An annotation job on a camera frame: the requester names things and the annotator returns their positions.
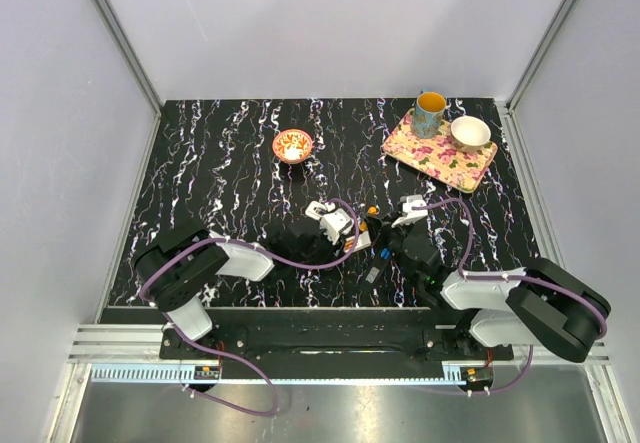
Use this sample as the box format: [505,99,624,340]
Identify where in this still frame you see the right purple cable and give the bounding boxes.
[409,197,612,397]

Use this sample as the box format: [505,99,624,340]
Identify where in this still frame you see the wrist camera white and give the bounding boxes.
[391,195,428,228]
[317,203,354,243]

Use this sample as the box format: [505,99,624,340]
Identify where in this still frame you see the black remote blue batteries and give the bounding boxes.
[364,248,392,286]

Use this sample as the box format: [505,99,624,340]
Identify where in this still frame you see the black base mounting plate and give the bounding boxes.
[159,306,516,382]

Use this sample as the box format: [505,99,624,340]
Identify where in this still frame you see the blue mug yellow inside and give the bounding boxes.
[411,91,447,139]

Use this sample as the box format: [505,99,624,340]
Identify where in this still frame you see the white remote orange batteries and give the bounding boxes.
[344,231,371,254]

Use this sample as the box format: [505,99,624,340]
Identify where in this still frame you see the orange handled screwdriver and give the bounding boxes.
[359,206,380,232]

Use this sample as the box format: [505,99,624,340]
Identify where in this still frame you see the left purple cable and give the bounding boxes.
[137,197,360,417]

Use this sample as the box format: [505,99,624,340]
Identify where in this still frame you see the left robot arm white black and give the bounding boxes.
[133,219,353,359]

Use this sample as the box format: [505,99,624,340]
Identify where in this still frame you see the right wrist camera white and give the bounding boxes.
[391,195,428,228]

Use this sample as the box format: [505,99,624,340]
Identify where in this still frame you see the white remote black batteries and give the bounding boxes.
[304,201,331,221]

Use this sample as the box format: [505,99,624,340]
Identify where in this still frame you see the cream white bowl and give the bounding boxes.
[450,116,491,152]

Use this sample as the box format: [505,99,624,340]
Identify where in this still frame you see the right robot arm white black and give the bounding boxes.
[365,215,611,363]

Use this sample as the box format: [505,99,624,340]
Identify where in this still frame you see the purple cable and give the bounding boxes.
[137,197,360,417]
[409,197,612,397]

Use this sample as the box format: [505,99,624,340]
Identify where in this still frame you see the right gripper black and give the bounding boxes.
[366,211,417,285]

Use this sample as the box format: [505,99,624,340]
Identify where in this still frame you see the floral tray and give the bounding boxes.
[382,108,498,194]

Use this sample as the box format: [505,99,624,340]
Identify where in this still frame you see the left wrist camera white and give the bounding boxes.
[317,203,354,243]

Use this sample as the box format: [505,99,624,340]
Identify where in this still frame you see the orange patterned small bowl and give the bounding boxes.
[272,129,313,165]

